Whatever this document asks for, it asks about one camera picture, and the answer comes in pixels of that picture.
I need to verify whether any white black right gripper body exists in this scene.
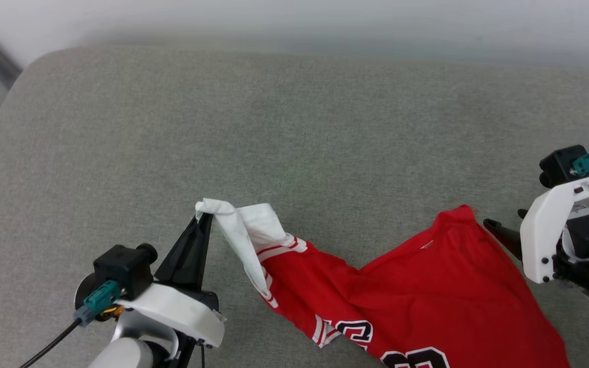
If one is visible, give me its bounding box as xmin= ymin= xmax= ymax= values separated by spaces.
xmin=520 ymin=175 xmax=589 ymax=307

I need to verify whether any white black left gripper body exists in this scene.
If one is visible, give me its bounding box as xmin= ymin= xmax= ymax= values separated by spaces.
xmin=116 ymin=283 xmax=226 ymax=368

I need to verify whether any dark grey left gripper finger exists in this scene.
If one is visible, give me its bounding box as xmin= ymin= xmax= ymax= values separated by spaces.
xmin=155 ymin=217 xmax=201 ymax=287
xmin=195 ymin=212 xmax=214 ymax=293

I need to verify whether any red and white basketball jersey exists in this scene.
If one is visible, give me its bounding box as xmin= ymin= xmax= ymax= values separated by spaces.
xmin=195 ymin=198 xmax=572 ymax=368

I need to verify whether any grey fabric sofa cushion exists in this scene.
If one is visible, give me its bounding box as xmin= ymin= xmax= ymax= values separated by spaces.
xmin=0 ymin=45 xmax=589 ymax=368

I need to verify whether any teal left camera connector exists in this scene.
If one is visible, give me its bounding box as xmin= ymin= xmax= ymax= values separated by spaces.
xmin=74 ymin=280 xmax=121 ymax=328

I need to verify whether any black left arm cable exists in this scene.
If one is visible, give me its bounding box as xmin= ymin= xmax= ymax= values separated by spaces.
xmin=18 ymin=319 xmax=83 ymax=368

